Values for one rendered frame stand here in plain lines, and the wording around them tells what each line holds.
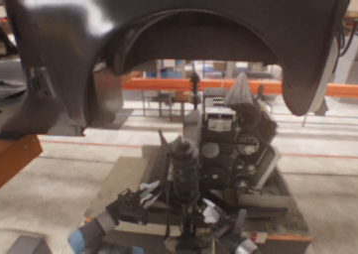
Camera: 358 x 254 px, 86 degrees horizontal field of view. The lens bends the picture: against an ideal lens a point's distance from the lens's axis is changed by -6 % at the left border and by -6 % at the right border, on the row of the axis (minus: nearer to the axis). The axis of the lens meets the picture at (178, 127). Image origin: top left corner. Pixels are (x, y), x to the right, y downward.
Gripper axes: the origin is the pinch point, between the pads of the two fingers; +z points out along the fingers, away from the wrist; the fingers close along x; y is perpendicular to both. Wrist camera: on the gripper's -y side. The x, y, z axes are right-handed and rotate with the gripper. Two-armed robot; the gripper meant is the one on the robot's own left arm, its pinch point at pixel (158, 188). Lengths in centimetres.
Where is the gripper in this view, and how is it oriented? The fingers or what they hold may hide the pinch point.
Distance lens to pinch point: 86.8
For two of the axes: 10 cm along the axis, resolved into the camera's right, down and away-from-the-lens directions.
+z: 7.2, -4.1, 5.5
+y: -6.7, -2.3, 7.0
